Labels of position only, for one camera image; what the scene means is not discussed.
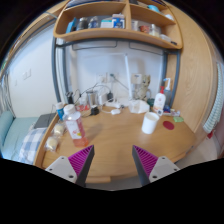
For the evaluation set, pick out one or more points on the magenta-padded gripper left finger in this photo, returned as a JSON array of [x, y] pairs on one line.
[[63, 166]]

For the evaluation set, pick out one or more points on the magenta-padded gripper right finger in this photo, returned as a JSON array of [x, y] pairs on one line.
[[161, 166]]

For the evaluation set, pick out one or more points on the clear pink-labelled drink bottle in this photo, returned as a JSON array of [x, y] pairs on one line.
[[75, 128]]

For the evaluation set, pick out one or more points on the clear wrapped snack packet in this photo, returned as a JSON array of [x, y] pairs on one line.
[[59, 129], [52, 143]]

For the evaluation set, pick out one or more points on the blue white checkered blanket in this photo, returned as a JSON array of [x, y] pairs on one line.
[[31, 146]]

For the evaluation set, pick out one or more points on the flat round red coaster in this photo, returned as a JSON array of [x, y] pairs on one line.
[[168, 125]]

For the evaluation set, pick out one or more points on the white cup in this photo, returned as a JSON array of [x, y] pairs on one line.
[[150, 123]]

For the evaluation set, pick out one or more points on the grey laptop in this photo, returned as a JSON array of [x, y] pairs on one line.
[[44, 121]]

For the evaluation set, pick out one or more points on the green wipes pack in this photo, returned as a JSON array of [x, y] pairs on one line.
[[178, 119]]

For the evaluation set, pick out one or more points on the small white printed packet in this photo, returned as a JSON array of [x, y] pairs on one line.
[[171, 111]]

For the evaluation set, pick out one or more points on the black charger block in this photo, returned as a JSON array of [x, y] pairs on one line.
[[94, 110]]

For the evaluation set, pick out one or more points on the white red-pump lotion bottle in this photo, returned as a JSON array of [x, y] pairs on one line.
[[159, 101]]

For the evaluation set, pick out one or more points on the teal pillow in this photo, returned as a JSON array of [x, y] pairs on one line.
[[6, 126]]

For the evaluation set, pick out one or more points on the white computer mouse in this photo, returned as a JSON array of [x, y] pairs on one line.
[[115, 111]]

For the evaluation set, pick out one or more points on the clear blue spray bottle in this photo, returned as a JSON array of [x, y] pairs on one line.
[[168, 95]]

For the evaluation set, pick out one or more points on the metal cup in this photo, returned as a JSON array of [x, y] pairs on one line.
[[92, 98]]

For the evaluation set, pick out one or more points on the tree creature figurine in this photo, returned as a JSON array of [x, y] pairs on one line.
[[144, 88]]

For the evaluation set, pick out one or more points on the blue white striped towel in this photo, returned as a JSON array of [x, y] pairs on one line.
[[215, 103]]

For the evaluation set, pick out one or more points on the thin white desk lamp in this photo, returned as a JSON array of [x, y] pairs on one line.
[[128, 78]]

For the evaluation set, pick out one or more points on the wooden shelf unit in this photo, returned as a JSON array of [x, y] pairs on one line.
[[113, 33]]

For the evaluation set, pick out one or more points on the square wall plate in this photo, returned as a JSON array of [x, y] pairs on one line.
[[136, 78]]

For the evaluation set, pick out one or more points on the white wall socket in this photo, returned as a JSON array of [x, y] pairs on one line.
[[113, 77]]

